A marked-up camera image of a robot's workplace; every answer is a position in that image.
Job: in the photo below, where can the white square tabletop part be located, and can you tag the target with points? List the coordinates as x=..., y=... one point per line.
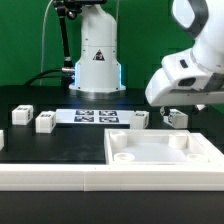
x=159, y=147

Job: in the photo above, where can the white obstacle fence wall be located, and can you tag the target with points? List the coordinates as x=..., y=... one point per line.
x=47, y=177

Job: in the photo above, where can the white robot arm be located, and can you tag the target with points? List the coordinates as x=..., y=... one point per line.
x=97, y=73

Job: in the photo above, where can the white plate with fiducial tags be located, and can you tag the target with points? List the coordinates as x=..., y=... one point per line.
x=86, y=116

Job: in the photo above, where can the white block at left edge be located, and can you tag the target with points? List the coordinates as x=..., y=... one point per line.
x=1, y=139

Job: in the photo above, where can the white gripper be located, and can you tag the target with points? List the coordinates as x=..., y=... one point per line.
x=164, y=90

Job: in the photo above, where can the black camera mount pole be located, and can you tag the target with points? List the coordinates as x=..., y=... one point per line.
x=70, y=9

